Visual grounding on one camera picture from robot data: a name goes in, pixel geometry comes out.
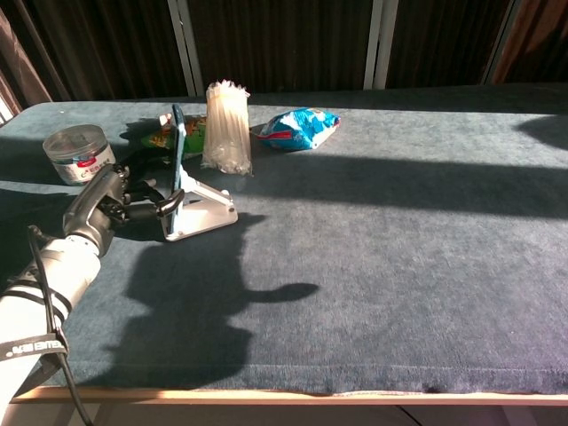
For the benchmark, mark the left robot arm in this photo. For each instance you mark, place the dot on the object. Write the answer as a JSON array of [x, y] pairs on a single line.
[[31, 310]]

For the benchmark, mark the dark pleated curtain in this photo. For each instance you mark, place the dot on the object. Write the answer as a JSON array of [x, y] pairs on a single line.
[[439, 44], [284, 44], [111, 49]]

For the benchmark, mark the white folding phone stand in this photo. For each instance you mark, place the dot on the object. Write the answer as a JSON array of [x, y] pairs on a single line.
[[208, 213]]

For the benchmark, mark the brown curtain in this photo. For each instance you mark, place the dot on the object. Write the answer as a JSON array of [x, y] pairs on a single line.
[[22, 75]]

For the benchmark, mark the black smartphone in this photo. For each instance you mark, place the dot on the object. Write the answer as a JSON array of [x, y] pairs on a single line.
[[179, 151]]

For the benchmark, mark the orange-brown curtain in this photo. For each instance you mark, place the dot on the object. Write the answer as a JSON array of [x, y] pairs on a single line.
[[537, 40]]

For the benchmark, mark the bundle of clear plastic straws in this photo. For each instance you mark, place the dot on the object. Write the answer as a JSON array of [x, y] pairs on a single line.
[[226, 128]]

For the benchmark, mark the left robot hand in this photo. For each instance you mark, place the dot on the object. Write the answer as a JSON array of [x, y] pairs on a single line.
[[97, 199]]

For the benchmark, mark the blue snack bag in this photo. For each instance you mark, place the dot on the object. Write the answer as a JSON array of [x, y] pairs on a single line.
[[297, 128]]

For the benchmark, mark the clear jar with white label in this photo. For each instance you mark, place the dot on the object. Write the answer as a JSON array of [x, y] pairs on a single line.
[[75, 151]]

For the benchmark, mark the green snack bag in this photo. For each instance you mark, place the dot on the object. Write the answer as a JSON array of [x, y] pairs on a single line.
[[195, 135]]

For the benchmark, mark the white frame post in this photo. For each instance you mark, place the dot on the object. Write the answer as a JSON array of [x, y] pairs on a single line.
[[186, 49], [499, 44], [381, 44]]

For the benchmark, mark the blue-grey table cloth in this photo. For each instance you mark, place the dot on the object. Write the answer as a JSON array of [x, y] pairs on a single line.
[[355, 266]]

